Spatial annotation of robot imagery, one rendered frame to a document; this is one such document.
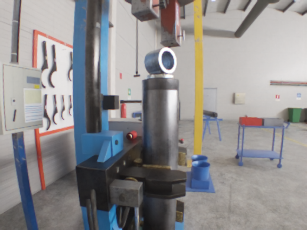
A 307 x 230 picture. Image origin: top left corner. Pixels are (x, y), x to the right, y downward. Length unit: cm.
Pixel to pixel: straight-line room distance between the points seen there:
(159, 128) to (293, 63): 1338
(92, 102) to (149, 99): 30
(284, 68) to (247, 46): 288
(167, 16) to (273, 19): 1317
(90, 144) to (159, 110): 40
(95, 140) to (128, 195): 32
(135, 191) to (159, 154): 28
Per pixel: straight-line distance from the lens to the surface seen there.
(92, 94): 93
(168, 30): 121
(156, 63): 94
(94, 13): 104
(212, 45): 1237
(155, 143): 92
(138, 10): 88
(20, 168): 134
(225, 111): 1199
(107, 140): 86
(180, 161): 121
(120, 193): 77
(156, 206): 108
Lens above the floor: 136
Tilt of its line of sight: 5 degrees down
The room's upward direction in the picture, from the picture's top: straight up
